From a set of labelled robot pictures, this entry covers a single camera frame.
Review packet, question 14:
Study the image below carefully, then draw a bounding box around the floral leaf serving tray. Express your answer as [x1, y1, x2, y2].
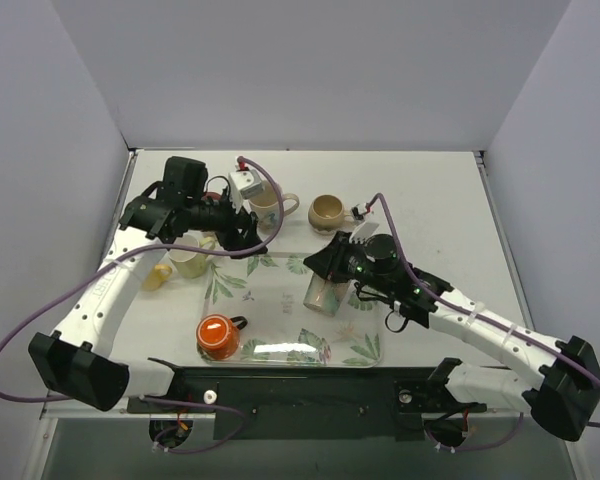
[202, 252, 384, 368]

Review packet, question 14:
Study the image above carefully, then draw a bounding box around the lime green mug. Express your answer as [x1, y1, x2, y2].
[168, 234, 217, 279]

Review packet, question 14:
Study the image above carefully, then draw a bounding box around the cream coral pattern mug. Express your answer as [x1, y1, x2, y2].
[303, 274, 350, 317]

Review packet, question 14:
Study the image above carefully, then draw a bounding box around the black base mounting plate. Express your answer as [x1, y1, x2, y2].
[128, 367, 487, 440]

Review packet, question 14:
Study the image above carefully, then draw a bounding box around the orange mug black handle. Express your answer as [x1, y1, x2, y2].
[196, 314, 248, 361]

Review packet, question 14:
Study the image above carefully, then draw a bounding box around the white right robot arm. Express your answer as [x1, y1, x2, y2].
[303, 232, 600, 442]

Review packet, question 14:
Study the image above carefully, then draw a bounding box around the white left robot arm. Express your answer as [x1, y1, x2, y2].
[28, 156, 266, 412]

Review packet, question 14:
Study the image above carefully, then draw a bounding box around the beige round teapot mug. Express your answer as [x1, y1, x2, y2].
[308, 194, 356, 235]

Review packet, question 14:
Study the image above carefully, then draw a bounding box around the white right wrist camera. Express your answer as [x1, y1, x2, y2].
[349, 222, 379, 245]

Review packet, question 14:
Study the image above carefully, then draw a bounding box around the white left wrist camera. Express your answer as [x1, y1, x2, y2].
[228, 170, 264, 211]

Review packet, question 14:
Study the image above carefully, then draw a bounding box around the yellow mug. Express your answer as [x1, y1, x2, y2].
[141, 264, 173, 291]

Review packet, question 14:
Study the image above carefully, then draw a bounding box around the cream floral mug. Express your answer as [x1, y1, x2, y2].
[249, 190, 300, 231]

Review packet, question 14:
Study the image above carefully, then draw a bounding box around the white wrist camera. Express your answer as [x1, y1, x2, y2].
[349, 222, 379, 245]
[228, 170, 264, 211]

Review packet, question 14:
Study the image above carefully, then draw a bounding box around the aluminium frame rail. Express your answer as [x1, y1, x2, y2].
[40, 375, 580, 421]

